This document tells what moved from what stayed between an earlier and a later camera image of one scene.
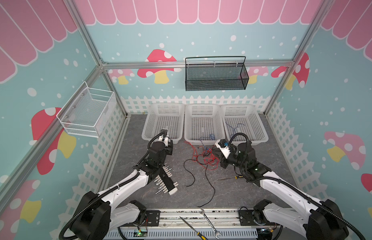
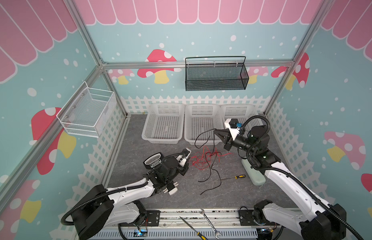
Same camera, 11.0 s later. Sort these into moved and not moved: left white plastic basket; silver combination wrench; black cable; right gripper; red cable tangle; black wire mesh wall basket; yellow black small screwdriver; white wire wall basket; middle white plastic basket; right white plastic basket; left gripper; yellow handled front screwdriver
Moved: red cable tangle; left gripper; right gripper; black cable
Not moved: yellow black small screwdriver; white wire wall basket; yellow handled front screwdriver; black wire mesh wall basket; right white plastic basket; middle white plastic basket; left white plastic basket; silver combination wrench
